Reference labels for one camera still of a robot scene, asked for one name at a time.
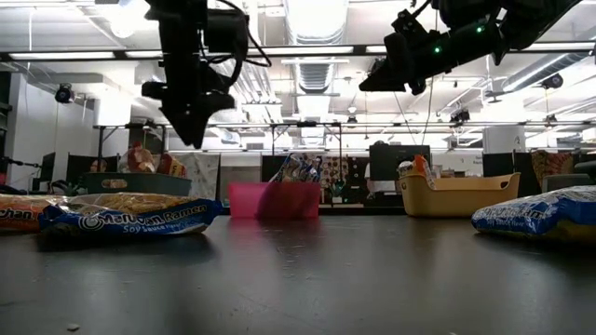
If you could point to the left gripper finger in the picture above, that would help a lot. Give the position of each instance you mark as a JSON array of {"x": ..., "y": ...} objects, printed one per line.
[
  {"x": 198, "y": 128},
  {"x": 181, "y": 126}
]

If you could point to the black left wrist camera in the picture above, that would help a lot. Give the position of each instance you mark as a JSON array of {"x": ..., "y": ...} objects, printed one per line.
[{"x": 228, "y": 30}]

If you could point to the silver air duct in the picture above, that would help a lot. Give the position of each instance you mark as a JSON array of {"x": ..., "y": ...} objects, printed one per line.
[{"x": 526, "y": 76}]

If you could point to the grey plastic bin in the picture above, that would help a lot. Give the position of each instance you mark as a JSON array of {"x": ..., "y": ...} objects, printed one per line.
[{"x": 139, "y": 183}]

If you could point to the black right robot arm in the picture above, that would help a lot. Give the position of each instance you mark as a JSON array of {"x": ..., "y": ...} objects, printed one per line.
[{"x": 535, "y": 18}]

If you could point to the red plastic bin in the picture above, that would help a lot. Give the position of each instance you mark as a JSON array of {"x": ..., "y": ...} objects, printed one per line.
[{"x": 242, "y": 200}]

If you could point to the person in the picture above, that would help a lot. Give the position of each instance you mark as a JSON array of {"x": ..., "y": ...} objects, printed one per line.
[{"x": 98, "y": 166}]

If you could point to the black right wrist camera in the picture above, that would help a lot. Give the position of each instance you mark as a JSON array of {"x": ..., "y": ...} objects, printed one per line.
[{"x": 410, "y": 23}]

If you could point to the grey ottoman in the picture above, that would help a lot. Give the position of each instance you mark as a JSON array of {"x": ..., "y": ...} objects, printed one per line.
[{"x": 565, "y": 182}]

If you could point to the yellow plastic bin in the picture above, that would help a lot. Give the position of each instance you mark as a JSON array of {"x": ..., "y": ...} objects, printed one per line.
[{"x": 465, "y": 202}]

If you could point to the white crumb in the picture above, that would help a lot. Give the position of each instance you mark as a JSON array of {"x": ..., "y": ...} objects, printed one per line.
[{"x": 73, "y": 327}]

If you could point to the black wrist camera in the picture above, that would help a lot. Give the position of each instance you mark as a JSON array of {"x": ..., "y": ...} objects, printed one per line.
[
  {"x": 228, "y": 30},
  {"x": 410, "y": 23}
]

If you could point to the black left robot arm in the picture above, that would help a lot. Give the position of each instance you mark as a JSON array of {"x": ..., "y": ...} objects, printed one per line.
[{"x": 181, "y": 23}]

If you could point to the small black monitor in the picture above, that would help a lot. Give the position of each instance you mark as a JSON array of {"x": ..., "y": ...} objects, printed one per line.
[{"x": 47, "y": 167}]

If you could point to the black ceiling spotlight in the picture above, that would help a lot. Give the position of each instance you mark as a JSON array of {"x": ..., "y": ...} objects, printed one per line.
[
  {"x": 552, "y": 81},
  {"x": 460, "y": 116},
  {"x": 63, "y": 94}
]

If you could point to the red Maruchan noodle pack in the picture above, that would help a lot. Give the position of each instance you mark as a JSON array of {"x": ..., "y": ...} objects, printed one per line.
[
  {"x": 137, "y": 160},
  {"x": 171, "y": 166}
]

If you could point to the black chair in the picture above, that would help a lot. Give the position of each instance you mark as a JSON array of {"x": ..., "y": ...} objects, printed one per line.
[{"x": 587, "y": 168}]

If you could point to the orange Maruchan noodle pack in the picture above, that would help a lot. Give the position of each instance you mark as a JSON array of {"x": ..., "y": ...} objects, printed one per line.
[
  {"x": 23, "y": 214},
  {"x": 419, "y": 167}
]

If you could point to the black table mat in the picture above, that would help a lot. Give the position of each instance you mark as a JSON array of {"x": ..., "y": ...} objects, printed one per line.
[{"x": 298, "y": 288}]

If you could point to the black metal stand frame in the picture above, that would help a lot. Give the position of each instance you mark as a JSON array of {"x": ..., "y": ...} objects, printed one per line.
[{"x": 307, "y": 124}]

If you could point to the black cabinet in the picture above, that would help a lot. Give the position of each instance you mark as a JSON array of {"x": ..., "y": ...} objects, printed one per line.
[{"x": 498, "y": 163}]

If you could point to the patterned orange cloth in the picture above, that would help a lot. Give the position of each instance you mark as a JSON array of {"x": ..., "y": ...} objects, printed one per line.
[{"x": 551, "y": 165}]

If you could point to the overhead light bar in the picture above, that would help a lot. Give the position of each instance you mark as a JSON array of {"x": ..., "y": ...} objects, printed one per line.
[{"x": 302, "y": 49}]

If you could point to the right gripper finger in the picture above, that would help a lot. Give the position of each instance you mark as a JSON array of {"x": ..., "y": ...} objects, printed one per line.
[{"x": 384, "y": 81}]

